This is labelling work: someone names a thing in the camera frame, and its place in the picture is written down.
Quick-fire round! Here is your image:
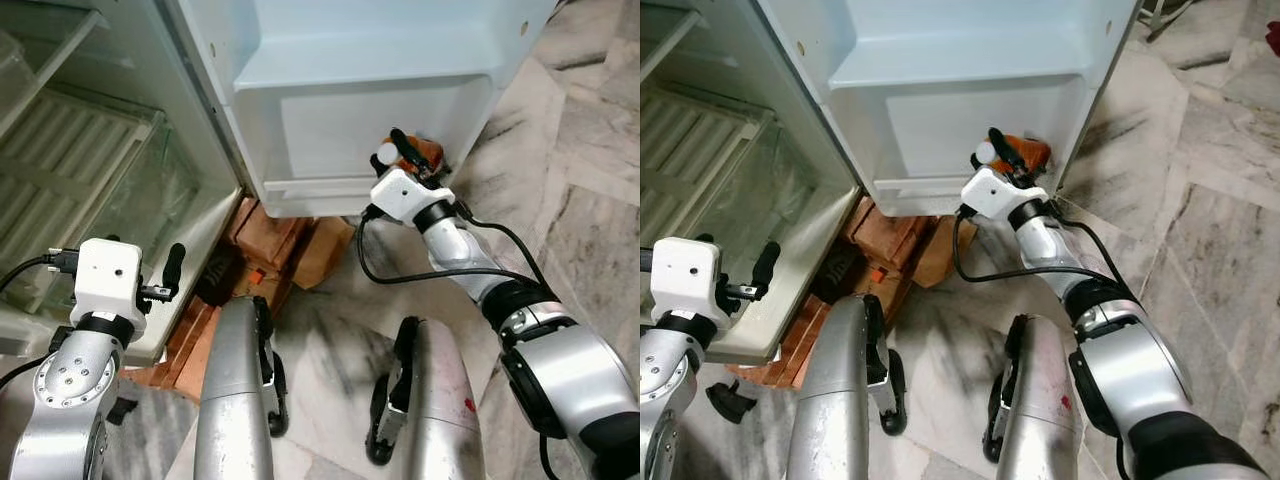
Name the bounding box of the orange bottle white cap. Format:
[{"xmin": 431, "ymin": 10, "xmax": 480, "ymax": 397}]
[
  {"xmin": 377, "ymin": 134, "xmax": 447, "ymax": 177},
  {"xmin": 973, "ymin": 132, "xmax": 1053, "ymax": 176}
]

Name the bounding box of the clear crisper drawer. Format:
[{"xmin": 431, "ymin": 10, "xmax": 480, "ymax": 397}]
[
  {"xmin": 640, "ymin": 80, "xmax": 803, "ymax": 293},
  {"xmin": 0, "ymin": 85, "xmax": 202, "ymax": 306}
]

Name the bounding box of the large red brick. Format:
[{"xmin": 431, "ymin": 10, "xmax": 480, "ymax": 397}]
[
  {"xmin": 850, "ymin": 194, "xmax": 923, "ymax": 267},
  {"xmin": 232, "ymin": 197, "xmax": 311, "ymax": 269}
]

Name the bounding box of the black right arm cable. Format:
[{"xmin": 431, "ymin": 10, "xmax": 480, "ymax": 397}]
[
  {"xmin": 356, "ymin": 203, "xmax": 549, "ymax": 297},
  {"xmin": 952, "ymin": 200, "xmax": 1141, "ymax": 297}
]

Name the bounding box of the black item white print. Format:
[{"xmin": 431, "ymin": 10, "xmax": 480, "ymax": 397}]
[
  {"xmin": 194, "ymin": 244, "xmax": 243, "ymax": 307},
  {"xmin": 814, "ymin": 244, "xmax": 863, "ymax": 303}
]

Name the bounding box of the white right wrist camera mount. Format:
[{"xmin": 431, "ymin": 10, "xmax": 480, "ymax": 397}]
[
  {"xmin": 962, "ymin": 165, "xmax": 1039, "ymax": 222},
  {"xmin": 370, "ymin": 167, "xmax": 448, "ymax": 224}
]

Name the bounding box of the silver fridge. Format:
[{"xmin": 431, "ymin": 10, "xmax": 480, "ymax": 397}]
[
  {"xmin": 640, "ymin": 0, "xmax": 864, "ymax": 367},
  {"xmin": 0, "ymin": 0, "xmax": 247, "ymax": 367}
]

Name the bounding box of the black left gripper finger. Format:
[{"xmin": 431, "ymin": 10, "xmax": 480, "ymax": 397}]
[
  {"xmin": 161, "ymin": 242, "xmax": 189, "ymax": 294},
  {"xmin": 750, "ymin": 240, "xmax": 782, "ymax": 293}
]

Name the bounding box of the brown cardboard piece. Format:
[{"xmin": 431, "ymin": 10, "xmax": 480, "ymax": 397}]
[
  {"xmin": 293, "ymin": 216, "xmax": 357, "ymax": 292},
  {"xmin": 914, "ymin": 214, "xmax": 977, "ymax": 290}
]

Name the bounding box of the silver fridge door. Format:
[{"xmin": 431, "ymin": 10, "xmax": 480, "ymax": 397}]
[
  {"xmin": 165, "ymin": 0, "xmax": 561, "ymax": 220},
  {"xmin": 755, "ymin": 0, "xmax": 1142, "ymax": 220}
]

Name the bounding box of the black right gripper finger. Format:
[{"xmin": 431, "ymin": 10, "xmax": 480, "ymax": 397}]
[
  {"xmin": 987, "ymin": 126, "xmax": 1028, "ymax": 171},
  {"xmin": 389, "ymin": 127, "xmax": 430, "ymax": 172}
]

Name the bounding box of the silver robot right leg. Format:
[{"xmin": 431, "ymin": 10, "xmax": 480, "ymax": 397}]
[
  {"xmin": 365, "ymin": 316, "xmax": 488, "ymax": 480},
  {"xmin": 982, "ymin": 313, "xmax": 1087, "ymax": 480}
]

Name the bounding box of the white fridge shelf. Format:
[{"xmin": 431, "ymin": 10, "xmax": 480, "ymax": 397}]
[
  {"xmin": 640, "ymin": 5, "xmax": 707, "ymax": 83},
  {"xmin": 0, "ymin": 8, "xmax": 111, "ymax": 136}
]

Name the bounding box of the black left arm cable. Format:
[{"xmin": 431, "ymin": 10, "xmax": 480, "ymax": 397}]
[{"xmin": 0, "ymin": 249, "xmax": 82, "ymax": 294}]

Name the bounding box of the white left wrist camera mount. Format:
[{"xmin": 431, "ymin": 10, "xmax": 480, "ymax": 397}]
[
  {"xmin": 72, "ymin": 237, "xmax": 148, "ymax": 320},
  {"xmin": 650, "ymin": 236, "xmax": 727, "ymax": 320}
]

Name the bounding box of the silver robot leg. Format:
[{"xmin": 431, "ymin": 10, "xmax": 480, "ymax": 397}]
[
  {"xmin": 982, "ymin": 313, "xmax": 1087, "ymax": 480},
  {"xmin": 365, "ymin": 316, "xmax": 488, "ymax": 480},
  {"xmin": 785, "ymin": 293, "xmax": 909, "ymax": 480},
  {"xmin": 193, "ymin": 296, "xmax": 292, "ymax": 480}
]

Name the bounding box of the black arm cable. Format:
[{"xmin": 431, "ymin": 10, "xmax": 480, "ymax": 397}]
[
  {"xmin": 0, "ymin": 249, "xmax": 82, "ymax": 294},
  {"xmin": 952, "ymin": 200, "xmax": 1141, "ymax": 297},
  {"xmin": 356, "ymin": 203, "xmax": 549, "ymax": 297}
]

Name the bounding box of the silver robot left leg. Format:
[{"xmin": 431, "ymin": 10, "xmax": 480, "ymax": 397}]
[
  {"xmin": 785, "ymin": 293, "xmax": 909, "ymax": 480},
  {"xmin": 193, "ymin": 296, "xmax": 292, "ymax": 480}
]

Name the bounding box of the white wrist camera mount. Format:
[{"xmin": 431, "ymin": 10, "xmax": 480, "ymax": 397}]
[
  {"xmin": 370, "ymin": 167, "xmax": 448, "ymax": 224},
  {"xmin": 650, "ymin": 236, "xmax": 727, "ymax": 320},
  {"xmin": 962, "ymin": 165, "xmax": 1039, "ymax": 222},
  {"xmin": 72, "ymin": 237, "xmax": 148, "ymax": 320}
]

